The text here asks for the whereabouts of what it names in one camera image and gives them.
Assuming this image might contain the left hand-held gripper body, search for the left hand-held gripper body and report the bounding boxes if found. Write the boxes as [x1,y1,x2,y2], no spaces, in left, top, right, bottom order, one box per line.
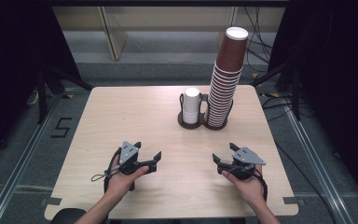
[117,141,150,175]

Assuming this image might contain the dark brown cup holder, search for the dark brown cup holder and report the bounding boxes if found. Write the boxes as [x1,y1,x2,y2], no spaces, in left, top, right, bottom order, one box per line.
[177,92,234,131]

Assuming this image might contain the dark rounded object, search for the dark rounded object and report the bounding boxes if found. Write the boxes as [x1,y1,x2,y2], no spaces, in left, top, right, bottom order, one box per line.
[49,207,87,224]

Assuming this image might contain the black floor cable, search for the black floor cable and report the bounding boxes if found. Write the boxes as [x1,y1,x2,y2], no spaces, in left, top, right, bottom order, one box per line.
[260,92,338,224]

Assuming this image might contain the black metal stand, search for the black metal stand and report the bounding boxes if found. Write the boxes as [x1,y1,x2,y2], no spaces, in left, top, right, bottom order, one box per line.
[251,46,303,122]
[36,64,95,125]

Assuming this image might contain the white paper cup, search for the white paper cup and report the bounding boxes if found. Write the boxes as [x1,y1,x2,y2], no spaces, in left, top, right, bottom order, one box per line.
[184,87,201,114]

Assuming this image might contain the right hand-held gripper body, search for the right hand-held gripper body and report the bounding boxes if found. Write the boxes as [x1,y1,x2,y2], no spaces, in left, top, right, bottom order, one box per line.
[228,147,267,182]

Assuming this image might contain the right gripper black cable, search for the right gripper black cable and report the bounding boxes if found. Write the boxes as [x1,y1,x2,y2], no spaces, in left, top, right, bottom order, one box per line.
[253,169,269,202]

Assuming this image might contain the grey cord loop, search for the grey cord loop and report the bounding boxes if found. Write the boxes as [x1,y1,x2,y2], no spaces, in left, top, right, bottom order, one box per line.
[90,166,120,183]

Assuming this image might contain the beige wooden partition post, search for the beige wooden partition post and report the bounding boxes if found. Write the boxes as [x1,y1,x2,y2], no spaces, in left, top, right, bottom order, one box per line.
[97,6,129,62]

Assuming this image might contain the black tape strip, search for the black tape strip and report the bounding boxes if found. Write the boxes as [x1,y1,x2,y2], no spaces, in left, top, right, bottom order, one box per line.
[40,196,62,206]
[282,196,306,206]

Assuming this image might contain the hanging black cables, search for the hanging black cables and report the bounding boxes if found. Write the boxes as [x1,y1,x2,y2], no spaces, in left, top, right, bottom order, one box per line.
[243,6,277,79]

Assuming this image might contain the person's right hand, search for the person's right hand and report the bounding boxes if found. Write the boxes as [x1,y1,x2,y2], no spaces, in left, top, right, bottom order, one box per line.
[221,163,268,207]

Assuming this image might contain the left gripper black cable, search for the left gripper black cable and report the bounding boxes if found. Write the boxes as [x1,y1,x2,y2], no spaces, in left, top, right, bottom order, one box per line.
[103,147,123,194]

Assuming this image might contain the stack of brown cups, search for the stack of brown cups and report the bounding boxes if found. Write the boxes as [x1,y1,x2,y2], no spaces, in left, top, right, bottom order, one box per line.
[203,62,243,129]

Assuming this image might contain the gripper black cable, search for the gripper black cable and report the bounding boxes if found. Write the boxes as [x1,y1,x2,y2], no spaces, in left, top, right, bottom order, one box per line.
[103,147,123,194]
[253,169,269,202]

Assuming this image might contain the person's left hand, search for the person's left hand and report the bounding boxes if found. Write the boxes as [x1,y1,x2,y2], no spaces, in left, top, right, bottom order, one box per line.
[104,154,150,201]

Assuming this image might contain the aluminium floor rail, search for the aluminium floor rail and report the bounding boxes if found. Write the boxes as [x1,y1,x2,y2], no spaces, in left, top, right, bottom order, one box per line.
[0,89,67,224]
[282,101,358,224]

